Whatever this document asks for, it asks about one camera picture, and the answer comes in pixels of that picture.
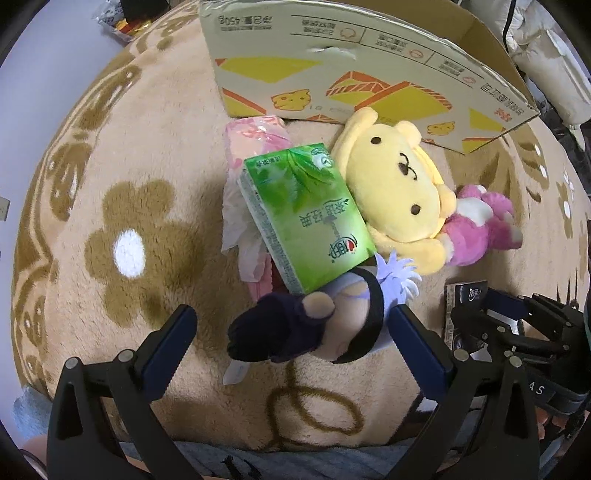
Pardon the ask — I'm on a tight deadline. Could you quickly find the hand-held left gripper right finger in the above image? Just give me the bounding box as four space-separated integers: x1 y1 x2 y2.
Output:
383 302 541 480

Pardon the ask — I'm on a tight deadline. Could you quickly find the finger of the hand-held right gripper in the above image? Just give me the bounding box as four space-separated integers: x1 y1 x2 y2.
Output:
450 304 527 366
485 288 583 326

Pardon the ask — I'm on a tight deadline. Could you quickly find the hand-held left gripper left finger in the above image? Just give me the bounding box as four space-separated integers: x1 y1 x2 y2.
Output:
46 304 204 480

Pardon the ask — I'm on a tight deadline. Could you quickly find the black tissue pack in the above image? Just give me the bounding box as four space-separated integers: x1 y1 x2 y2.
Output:
443 279 491 365

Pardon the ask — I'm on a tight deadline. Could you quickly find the pink plush toy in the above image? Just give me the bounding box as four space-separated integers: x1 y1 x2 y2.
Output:
438 184 525 267

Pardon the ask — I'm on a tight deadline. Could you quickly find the dark purple plush doll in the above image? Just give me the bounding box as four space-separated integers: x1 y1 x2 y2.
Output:
224 251 423 386

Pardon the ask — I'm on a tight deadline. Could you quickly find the yellow plush toy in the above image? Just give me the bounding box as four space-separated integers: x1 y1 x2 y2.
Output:
331 107 458 277

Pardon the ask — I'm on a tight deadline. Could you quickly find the green tissue pack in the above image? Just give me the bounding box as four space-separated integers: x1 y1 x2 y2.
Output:
237 143 378 296

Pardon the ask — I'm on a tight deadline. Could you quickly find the pink plastic-wrapped pack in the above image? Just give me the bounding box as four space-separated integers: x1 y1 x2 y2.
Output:
221 116 296 296

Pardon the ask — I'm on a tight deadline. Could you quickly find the printed cardboard box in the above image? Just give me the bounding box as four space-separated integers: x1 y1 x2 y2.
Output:
198 0 541 155

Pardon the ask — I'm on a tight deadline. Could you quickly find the blue grey cloth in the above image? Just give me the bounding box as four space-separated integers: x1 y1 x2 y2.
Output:
14 388 591 480

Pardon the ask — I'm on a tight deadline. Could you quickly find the beige floral blanket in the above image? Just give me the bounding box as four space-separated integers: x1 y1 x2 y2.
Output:
9 0 591 455

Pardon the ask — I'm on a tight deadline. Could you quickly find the white padded chair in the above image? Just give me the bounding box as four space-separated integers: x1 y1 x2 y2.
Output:
501 0 591 151

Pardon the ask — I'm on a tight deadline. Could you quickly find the plastic bag of toys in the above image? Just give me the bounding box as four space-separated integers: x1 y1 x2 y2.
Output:
91 0 155 43

